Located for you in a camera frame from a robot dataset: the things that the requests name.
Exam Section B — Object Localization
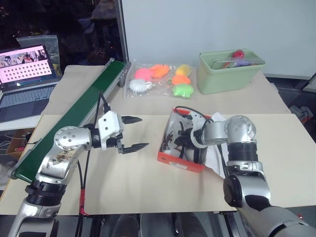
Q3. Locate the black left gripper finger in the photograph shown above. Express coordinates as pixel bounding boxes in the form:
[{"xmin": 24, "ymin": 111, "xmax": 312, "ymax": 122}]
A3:
[
  {"xmin": 122, "ymin": 115, "xmax": 143, "ymax": 125},
  {"xmin": 118, "ymin": 142, "xmax": 150, "ymax": 155}
]

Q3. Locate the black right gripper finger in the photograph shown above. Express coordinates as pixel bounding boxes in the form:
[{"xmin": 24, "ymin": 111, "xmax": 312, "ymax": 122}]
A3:
[
  {"xmin": 176, "ymin": 123, "xmax": 188, "ymax": 139},
  {"xmin": 173, "ymin": 139, "xmax": 188, "ymax": 152}
]

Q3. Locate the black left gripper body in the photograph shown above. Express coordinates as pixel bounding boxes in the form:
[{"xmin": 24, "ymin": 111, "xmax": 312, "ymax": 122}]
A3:
[{"xmin": 106, "ymin": 132, "xmax": 125, "ymax": 150}]

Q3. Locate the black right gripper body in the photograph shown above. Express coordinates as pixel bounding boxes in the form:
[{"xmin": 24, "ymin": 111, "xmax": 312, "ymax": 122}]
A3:
[{"xmin": 183, "ymin": 127, "xmax": 198, "ymax": 149}]

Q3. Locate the orange white shoebox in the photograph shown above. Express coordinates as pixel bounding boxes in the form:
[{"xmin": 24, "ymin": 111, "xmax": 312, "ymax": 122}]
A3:
[{"xmin": 158, "ymin": 107, "xmax": 229, "ymax": 179}]

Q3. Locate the green conveyor belt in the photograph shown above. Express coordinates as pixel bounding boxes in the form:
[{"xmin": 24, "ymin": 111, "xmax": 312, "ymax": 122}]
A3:
[{"xmin": 9, "ymin": 57, "xmax": 132, "ymax": 184}]

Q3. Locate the white round toy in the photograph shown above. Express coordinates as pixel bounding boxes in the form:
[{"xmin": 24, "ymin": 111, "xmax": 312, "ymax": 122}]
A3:
[{"xmin": 129, "ymin": 79, "xmax": 153, "ymax": 94}]

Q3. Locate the beige board mat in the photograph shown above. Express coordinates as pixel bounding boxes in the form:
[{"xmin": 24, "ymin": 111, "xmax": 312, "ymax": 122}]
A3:
[{"xmin": 0, "ymin": 113, "xmax": 316, "ymax": 217}]

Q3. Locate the green star toy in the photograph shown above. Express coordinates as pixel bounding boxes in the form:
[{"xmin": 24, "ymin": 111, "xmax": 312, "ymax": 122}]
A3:
[{"xmin": 171, "ymin": 83, "xmax": 194, "ymax": 98}]

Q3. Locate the clear plastic toy bag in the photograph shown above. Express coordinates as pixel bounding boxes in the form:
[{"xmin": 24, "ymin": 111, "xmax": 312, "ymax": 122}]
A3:
[{"xmin": 123, "ymin": 59, "xmax": 198, "ymax": 100}]

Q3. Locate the pink fish toy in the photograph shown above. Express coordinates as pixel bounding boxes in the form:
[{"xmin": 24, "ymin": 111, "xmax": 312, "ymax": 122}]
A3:
[{"xmin": 134, "ymin": 68, "xmax": 152, "ymax": 81}]

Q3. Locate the orange round toy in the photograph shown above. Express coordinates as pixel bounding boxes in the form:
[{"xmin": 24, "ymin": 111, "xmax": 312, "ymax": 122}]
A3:
[{"xmin": 170, "ymin": 75, "xmax": 192, "ymax": 86}]

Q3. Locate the orange fish toy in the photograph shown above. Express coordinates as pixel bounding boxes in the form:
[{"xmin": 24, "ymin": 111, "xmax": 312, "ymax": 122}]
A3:
[{"xmin": 149, "ymin": 64, "xmax": 170, "ymax": 80}]

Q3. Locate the yellow toy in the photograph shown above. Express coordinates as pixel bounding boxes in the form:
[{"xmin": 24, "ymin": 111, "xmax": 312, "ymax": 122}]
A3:
[{"xmin": 175, "ymin": 64, "xmax": 193, "ymax": 76}]

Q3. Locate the light green plastic bin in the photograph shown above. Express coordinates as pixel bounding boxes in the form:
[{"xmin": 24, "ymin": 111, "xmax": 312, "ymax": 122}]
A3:
[{"xmin": 198, "ymin": 48, "xmax": 266, "ymax": 95}]

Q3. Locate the open laptop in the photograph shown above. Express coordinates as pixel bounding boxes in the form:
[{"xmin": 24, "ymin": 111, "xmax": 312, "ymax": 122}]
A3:
[{"xmin": 0, "ymin": 44, "xmax": 60, "ymax": 124}]

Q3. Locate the grey red device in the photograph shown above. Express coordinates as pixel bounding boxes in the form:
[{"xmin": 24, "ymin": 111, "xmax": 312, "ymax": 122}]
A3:
[{"xmin": 289, "ymin": 105, "xmax": 313, "ymax": 123}]

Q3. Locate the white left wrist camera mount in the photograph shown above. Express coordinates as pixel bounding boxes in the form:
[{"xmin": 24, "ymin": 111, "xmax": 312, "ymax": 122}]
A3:
[{"xmin": 97, "ymin": 111, "xmax": 124, "ymax": 151}]

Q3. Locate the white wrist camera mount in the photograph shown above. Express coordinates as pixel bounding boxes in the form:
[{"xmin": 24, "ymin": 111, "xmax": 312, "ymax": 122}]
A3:
[
  {"xmin": 97, "ymin": 111, "xmax": 124, "ymax": 151},
  {"xmin": 189, "ymin": 113, "xmax": 211, "ymax": 151}
]

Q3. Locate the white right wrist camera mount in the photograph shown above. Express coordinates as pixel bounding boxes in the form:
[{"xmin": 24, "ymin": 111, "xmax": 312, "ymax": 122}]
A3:
[{"xmin": 189, "ymin": 113, "xmax": 211, "ymax": 151}]

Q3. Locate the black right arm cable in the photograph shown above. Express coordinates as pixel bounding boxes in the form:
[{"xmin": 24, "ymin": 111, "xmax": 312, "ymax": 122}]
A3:
[{"xmin": 175, "ymin": 106, "xmax": 216, "ymax": 124}]

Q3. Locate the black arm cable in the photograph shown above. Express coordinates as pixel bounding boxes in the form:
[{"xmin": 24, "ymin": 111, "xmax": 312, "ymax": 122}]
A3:
[
  {"xmin": 175, "ymin": 106, "xmax": 216, "ymax": 124},
  {"xmin": 76, "ymin": 90, "xmax": 112, "ymax": 237}
]

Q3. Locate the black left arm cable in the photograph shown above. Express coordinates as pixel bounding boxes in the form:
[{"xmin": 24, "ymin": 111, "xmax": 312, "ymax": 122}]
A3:
[{"xmin": 76, "ymin": 90, "xmax": 112, "ymax": 237}]

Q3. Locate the silver metal post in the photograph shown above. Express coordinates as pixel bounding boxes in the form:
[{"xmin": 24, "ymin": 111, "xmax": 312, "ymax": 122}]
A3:
[{"xmin": 116, "ymin": 0, "xmax": 129, "ymax": 64}]

